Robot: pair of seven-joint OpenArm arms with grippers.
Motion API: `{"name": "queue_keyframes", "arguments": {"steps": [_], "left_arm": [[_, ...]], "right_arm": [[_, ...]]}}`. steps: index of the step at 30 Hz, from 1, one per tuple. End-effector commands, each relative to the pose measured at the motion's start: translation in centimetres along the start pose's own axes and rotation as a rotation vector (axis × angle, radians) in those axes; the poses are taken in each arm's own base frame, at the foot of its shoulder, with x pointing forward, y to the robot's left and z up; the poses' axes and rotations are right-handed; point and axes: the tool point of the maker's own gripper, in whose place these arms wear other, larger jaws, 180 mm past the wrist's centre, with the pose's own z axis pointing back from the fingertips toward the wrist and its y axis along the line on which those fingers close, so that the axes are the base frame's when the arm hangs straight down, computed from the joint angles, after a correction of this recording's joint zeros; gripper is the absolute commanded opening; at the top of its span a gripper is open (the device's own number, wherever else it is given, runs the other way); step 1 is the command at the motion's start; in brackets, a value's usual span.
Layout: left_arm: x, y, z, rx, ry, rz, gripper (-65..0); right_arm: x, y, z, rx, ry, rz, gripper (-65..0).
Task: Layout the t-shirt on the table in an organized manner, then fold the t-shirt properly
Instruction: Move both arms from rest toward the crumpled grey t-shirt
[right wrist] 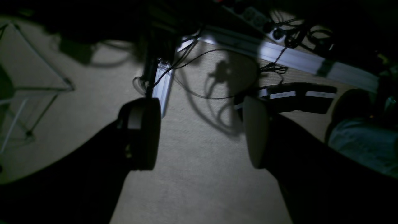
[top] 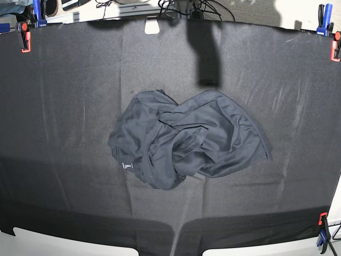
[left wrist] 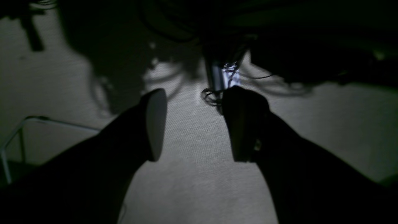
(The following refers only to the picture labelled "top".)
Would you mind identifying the black felt table cover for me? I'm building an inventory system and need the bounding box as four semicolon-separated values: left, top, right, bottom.
1;19;340;255

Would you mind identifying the red clamp far left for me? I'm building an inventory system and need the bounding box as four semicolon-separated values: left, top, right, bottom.
15;22;31;53

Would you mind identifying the blue clamp far left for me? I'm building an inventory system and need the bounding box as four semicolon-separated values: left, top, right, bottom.
33;0;47;27

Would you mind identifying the dark navy t-shirt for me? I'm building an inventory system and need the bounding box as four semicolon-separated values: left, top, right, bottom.
108;90;272;190

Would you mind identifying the blue clamp far right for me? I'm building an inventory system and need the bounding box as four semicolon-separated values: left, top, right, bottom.
316;3;334;37

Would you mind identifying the blue clamp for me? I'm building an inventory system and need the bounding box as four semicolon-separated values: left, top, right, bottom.
317;212;331;254
316;3;334;37
33;0;47;27

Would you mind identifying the red clamp far right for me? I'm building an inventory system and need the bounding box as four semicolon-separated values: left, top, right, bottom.
330;31;340;62

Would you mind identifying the red clamp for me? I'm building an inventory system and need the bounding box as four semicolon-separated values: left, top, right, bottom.
15;22;31;53
330;31;340;62

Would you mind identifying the black cable bundle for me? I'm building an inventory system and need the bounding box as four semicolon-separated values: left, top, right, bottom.
157;0;237;21

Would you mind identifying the blue clamp near right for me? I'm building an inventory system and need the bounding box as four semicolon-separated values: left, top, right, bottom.
317;212;331;254

